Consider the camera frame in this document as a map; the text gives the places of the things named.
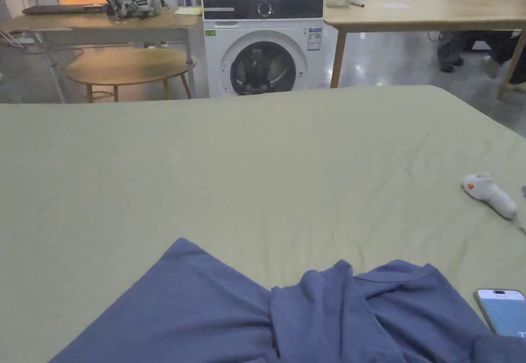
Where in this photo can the bed with pale green sheet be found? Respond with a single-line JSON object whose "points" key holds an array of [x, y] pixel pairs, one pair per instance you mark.
{"points": [[230, 174]]}

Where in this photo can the white washing machine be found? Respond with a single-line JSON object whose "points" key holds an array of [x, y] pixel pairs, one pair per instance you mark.
{"points": [[263, 42]]}

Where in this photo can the dark blue shirt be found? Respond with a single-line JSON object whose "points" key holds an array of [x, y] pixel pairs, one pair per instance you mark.
{"points": [[230, 313]]}

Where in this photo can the wooden desk with backpack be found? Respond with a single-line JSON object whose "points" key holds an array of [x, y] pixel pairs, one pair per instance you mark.
{"points": [[123, 20]]}

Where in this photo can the white hand controller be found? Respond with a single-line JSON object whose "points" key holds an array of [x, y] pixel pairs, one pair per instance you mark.
{"points": [[491, 194]]}

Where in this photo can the smartphone with lit screen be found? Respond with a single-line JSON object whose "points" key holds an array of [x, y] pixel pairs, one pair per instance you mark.
{"points": [[504, 311]]}

